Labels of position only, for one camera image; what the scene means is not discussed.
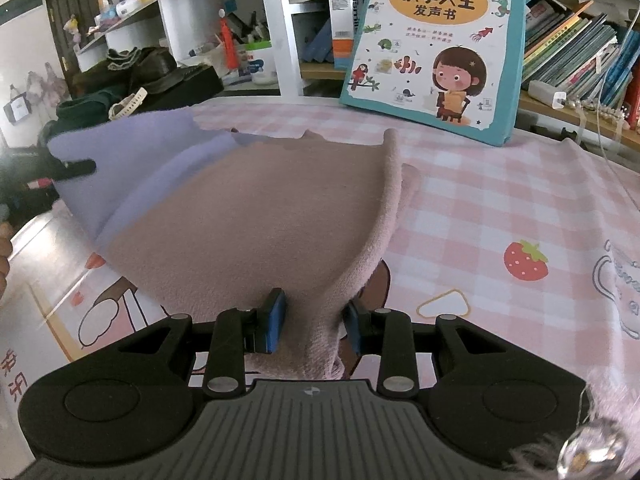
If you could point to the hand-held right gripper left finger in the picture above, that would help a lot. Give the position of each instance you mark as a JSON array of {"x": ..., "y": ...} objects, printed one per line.
[{"x": 275, "y": 320}]

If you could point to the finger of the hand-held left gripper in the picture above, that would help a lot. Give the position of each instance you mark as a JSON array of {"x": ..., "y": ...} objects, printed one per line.
[{"x": 75, "y": 167}]

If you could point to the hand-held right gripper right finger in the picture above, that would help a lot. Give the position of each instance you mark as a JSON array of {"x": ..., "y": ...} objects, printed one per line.
[{"x": 354, "y": 330}]

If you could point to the pink and lavender sweater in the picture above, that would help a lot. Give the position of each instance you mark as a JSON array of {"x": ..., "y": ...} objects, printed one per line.
[{"x": 260, "y": 220}]

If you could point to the person's left hand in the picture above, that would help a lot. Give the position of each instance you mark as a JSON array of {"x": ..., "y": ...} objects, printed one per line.
[{"x": 3, "y": 260}]

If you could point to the pink checked tablecloth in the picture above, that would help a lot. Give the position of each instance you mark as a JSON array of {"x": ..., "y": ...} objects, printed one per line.
[{"x": 500, "y": 210}]

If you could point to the white pen cup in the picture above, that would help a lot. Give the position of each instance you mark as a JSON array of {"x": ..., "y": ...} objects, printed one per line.
[{"x": 261, "y": 62}]

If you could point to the fuzzy pink sleeve with bead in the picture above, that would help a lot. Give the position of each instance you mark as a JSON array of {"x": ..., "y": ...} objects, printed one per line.
[{"x": 590, "y": 440}]

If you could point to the blue books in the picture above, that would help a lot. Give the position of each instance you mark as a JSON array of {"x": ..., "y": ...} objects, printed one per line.
[{"x": 320, "y": 45}]

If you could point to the teal children's picture book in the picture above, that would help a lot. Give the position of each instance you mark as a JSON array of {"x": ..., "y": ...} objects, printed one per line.
[{"x": 440, "y": 50}]

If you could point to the white and orange box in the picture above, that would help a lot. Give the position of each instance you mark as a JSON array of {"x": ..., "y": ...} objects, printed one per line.
[{"x": 345, "y": 30}]

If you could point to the white charger plug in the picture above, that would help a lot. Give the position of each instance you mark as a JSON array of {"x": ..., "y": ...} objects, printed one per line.
[{"x": 546, "y": 94}]

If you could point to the wooden bookshelf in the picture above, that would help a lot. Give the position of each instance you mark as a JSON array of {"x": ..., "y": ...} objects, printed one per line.
[{"x": 590, "y": 129}]

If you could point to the row of leaning books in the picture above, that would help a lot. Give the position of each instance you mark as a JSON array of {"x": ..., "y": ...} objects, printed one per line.
[{"x": 575, "y": 45}]

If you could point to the white shelf frame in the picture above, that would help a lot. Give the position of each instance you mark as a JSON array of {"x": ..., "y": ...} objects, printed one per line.
[{"x": 285, "y": 30}]

